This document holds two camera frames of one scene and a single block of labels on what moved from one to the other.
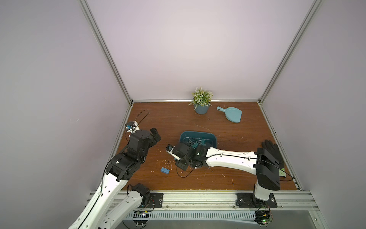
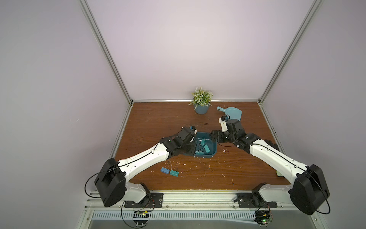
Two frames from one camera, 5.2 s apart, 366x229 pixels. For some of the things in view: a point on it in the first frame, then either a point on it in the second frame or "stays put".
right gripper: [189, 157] to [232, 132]
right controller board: [262, 218] stays put
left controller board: [140, 214] stays put
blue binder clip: [165, 170] stays put
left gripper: [155, 134] to [192, 149]
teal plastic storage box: [194, 139] stays put
